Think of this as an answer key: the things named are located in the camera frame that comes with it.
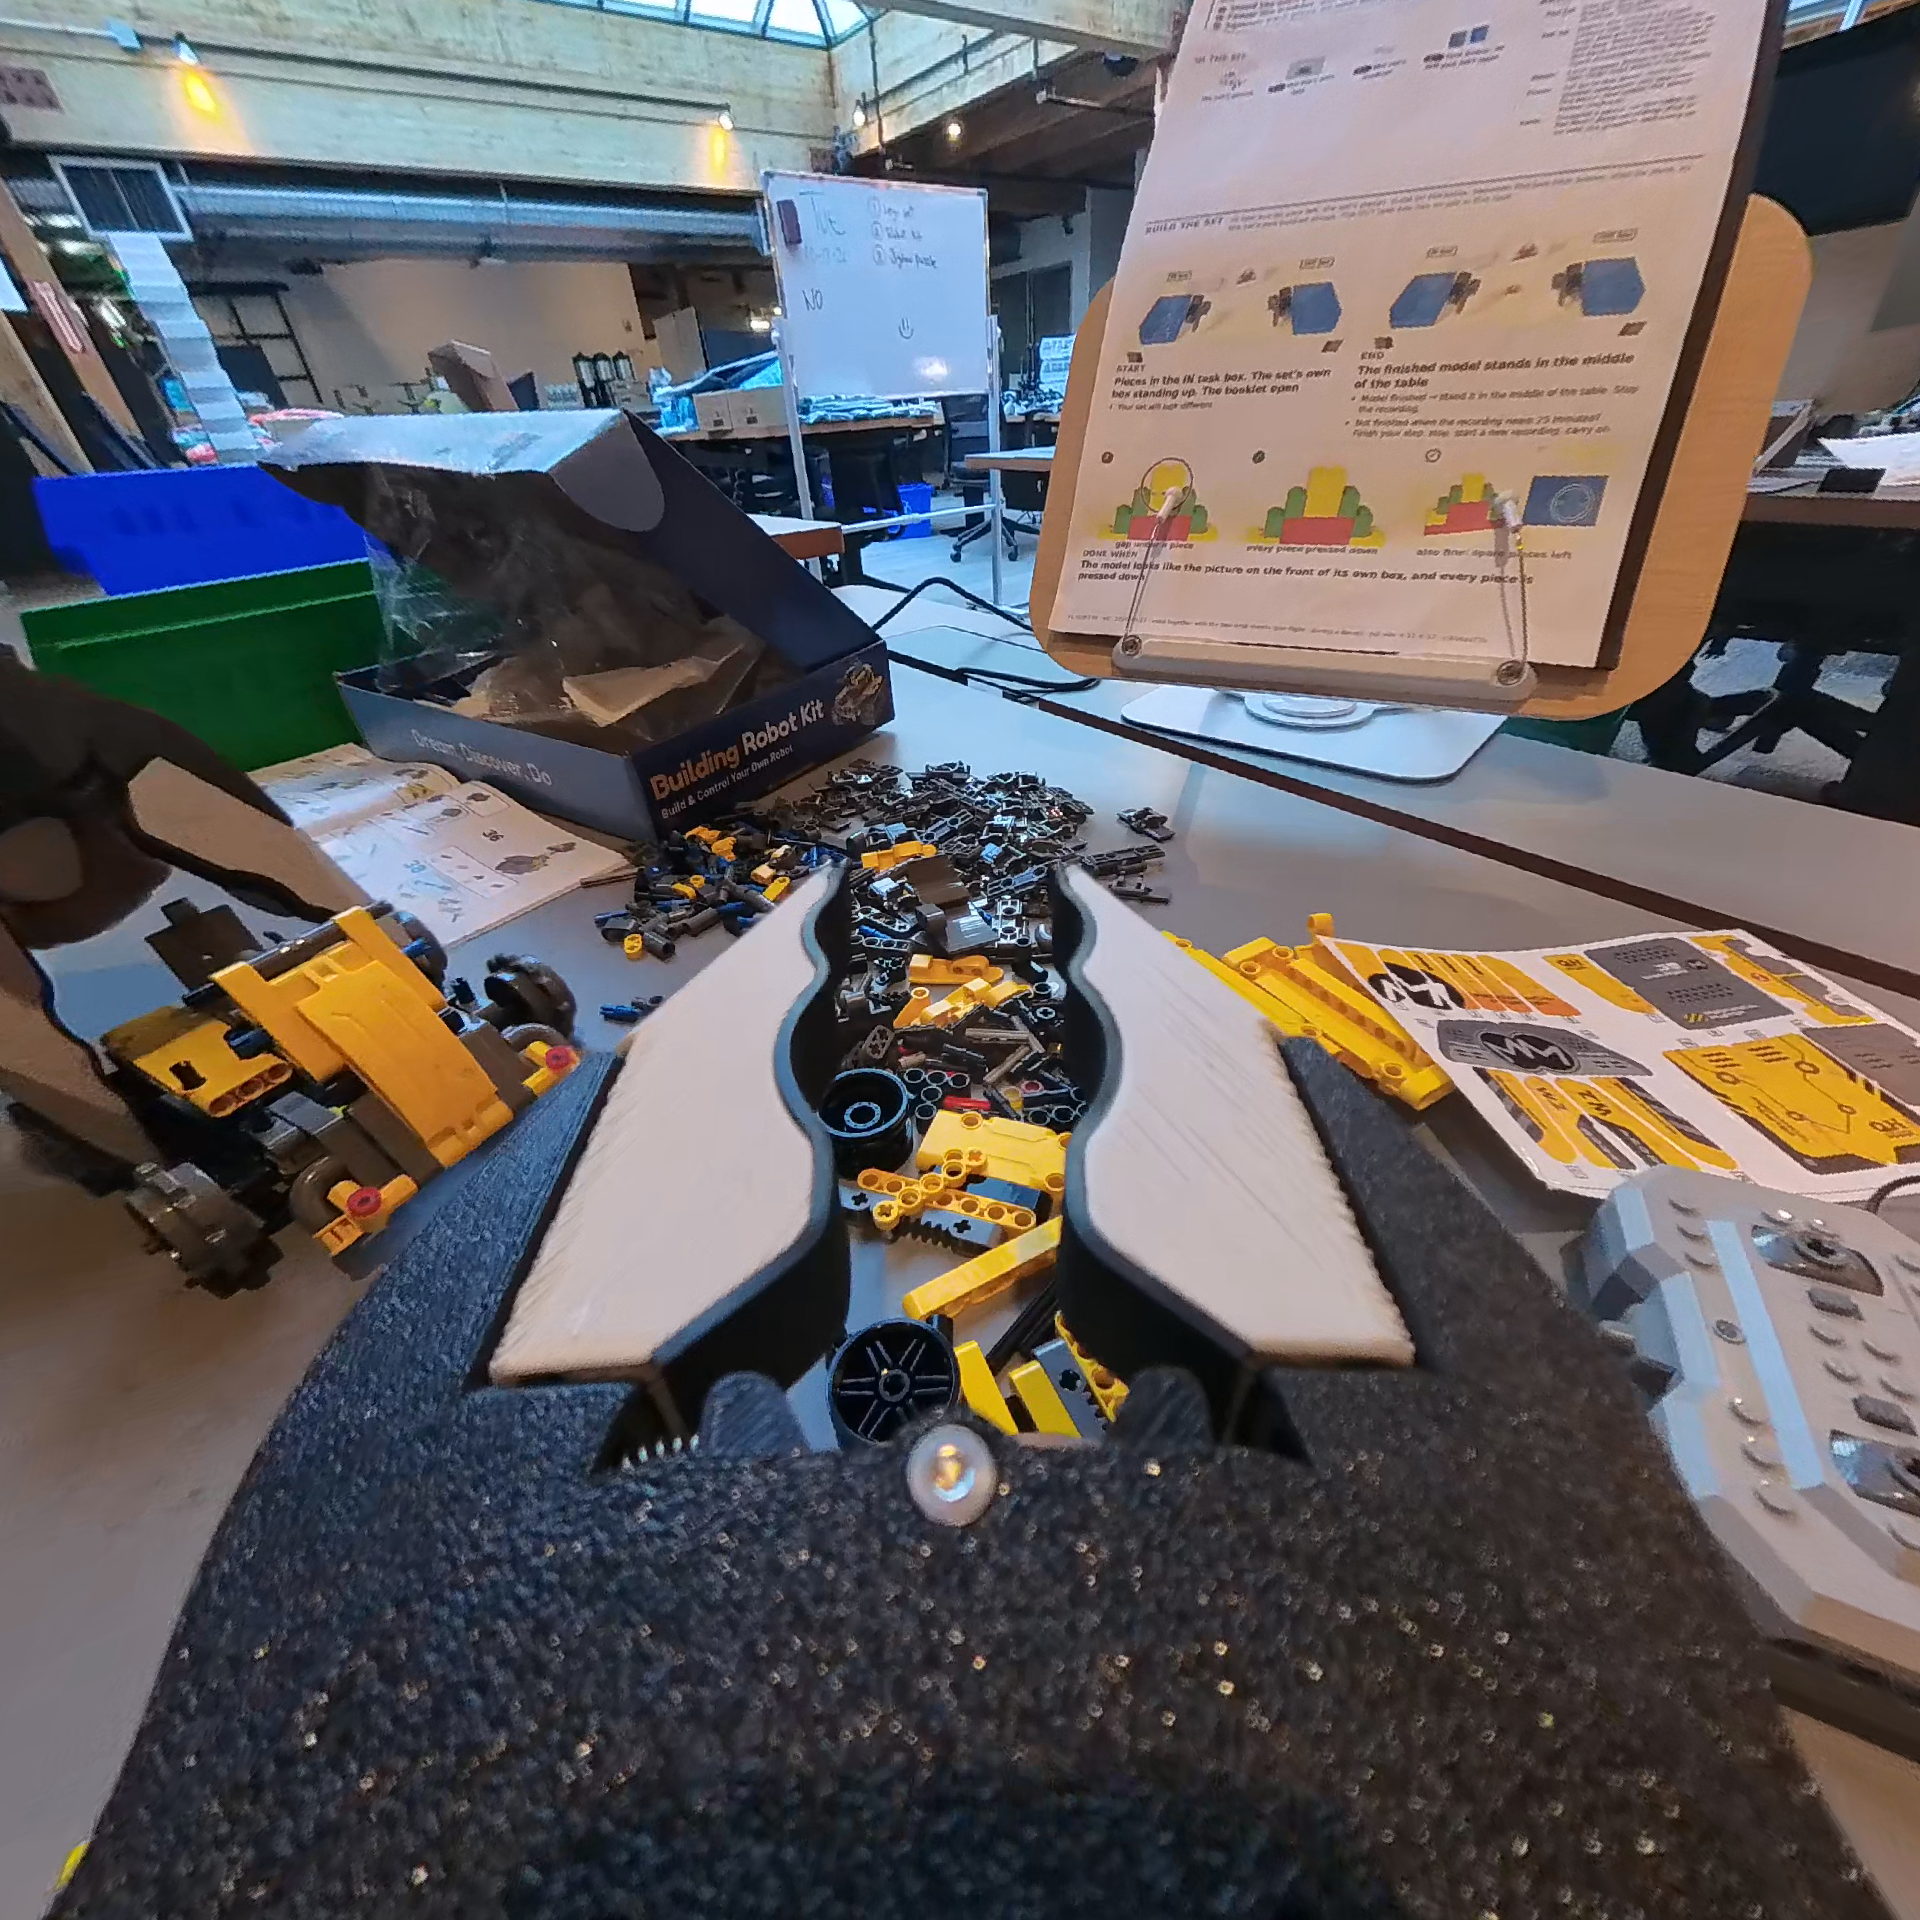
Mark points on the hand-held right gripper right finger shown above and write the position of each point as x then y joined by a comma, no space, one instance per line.
1214,1185

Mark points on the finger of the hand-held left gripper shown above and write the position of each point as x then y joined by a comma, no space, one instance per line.
247,849
61,1066

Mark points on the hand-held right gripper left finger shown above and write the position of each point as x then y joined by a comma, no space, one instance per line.
674,1185

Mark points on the yellow black brick vehicle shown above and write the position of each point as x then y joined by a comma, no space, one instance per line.
376,1021

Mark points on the grey desk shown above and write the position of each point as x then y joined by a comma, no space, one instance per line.
225,1426

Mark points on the green plastic bin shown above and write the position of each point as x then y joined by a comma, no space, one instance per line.
181,662

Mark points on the black toothed wheel hub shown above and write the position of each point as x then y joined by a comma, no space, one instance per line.
866,1119

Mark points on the white instruction booklet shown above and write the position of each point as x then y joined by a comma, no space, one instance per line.
450,855

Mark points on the stack of yellow holed panels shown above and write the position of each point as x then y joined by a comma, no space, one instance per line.
1320,990

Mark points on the yellow and black panel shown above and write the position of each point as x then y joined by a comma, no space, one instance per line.
990,1149

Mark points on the blue plastic bin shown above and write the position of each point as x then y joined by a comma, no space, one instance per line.
181,518

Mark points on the long flat yellow beam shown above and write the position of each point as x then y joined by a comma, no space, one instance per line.
984,1276

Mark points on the long yellow holed liftarm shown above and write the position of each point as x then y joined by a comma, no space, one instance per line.
961,1201

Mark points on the black toy wheel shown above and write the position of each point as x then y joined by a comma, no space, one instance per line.
893,1381

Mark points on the clear plastic bag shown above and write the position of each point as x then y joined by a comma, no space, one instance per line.
523,601

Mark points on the dark blue cardboard box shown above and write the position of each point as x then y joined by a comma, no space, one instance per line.
751,750

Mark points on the pile of grey track links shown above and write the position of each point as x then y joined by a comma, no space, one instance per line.
961,810

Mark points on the yellow grey sticker sheet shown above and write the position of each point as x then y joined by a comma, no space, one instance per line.
1650,1050

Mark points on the grey remote controller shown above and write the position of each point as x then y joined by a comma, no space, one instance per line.
1723,1349

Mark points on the background office chair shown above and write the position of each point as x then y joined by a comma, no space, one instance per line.
974,452

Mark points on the whiteboard on stand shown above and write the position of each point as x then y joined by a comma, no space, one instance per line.
885,301

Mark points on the background grey table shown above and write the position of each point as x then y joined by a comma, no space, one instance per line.
1830,518

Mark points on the silver air duct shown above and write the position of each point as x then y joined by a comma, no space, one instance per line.
450,219

